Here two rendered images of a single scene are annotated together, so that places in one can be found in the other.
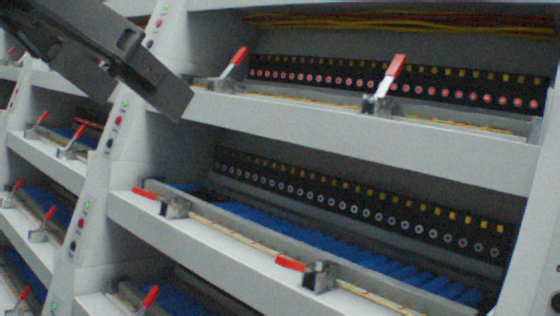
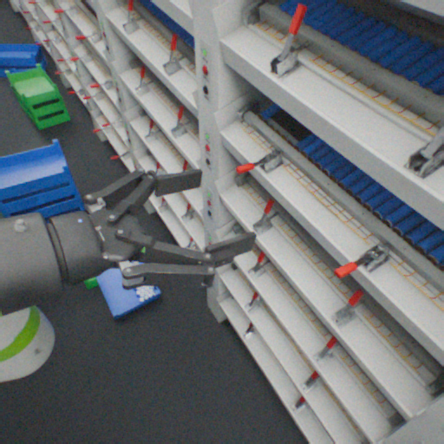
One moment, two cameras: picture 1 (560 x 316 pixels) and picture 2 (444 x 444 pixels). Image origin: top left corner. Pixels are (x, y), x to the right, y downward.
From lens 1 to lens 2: 42 cm
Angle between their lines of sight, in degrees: 57
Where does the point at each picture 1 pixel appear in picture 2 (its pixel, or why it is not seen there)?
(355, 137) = (400, 187)
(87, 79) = (182, 185)
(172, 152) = not seen: hidden behind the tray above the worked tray
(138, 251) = not seen: hidden behind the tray
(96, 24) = (187, 282)
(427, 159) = not seen: outside the picture
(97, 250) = (225, 165)
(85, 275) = (222, 181)
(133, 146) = (225, 94)
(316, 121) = (367, 158)
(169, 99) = (242, 249)
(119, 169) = (221, 115)
